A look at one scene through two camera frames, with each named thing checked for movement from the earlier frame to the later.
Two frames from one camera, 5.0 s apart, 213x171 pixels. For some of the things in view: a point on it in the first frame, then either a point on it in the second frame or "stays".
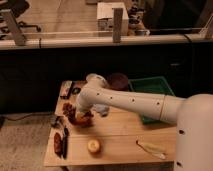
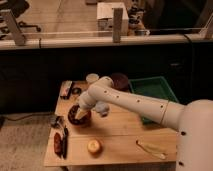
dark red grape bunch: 69,110 -> 72,115
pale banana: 152,150 stays
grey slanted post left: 15,30 stays
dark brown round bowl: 118,81 stays
